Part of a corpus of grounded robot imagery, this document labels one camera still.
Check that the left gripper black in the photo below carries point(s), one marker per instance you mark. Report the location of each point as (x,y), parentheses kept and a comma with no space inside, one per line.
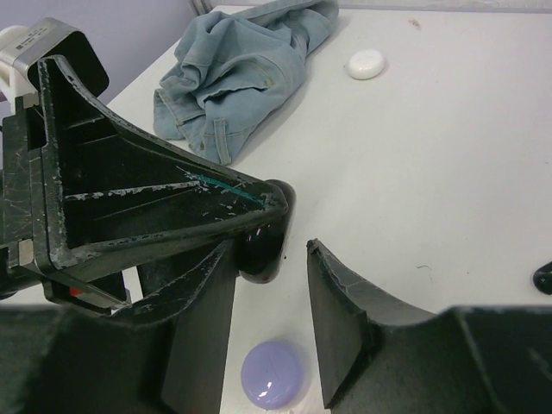
(86,194)

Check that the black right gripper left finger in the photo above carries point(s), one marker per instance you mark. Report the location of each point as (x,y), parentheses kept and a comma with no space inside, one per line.
(163,354)

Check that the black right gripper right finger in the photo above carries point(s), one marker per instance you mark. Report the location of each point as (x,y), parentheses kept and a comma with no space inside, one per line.
(378,354)

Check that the purple earbud charging case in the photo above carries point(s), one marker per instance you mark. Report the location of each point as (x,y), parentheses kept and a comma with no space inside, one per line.
(273,374)

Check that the black earbud charging case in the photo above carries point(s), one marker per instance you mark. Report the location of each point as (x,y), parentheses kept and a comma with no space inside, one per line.
(259,251)

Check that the blue crumpled cloth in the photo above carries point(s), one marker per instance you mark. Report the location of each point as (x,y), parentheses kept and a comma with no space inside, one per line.
(233,70)

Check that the black earbud left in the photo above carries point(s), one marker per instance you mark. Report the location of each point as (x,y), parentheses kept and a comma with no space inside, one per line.
(542,279)

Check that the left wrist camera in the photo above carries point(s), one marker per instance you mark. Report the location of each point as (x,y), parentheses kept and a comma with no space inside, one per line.
(22,47)

